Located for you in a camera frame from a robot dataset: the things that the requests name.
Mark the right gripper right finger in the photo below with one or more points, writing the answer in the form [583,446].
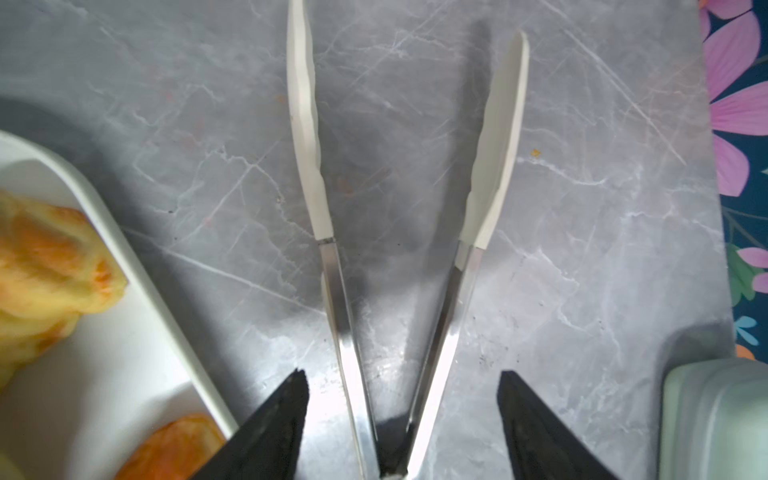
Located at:
[490,178]

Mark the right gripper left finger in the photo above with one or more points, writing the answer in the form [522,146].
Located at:
[304,125]

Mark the pale yellow croissant bread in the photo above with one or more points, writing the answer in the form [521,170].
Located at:
[55,268]

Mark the brown croissant fake bread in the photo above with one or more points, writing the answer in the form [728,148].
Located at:
[175,451]

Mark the pale green box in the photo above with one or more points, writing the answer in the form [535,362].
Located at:
[714,421]

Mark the white rectangular tray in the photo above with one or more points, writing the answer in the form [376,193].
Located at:
[80,410]

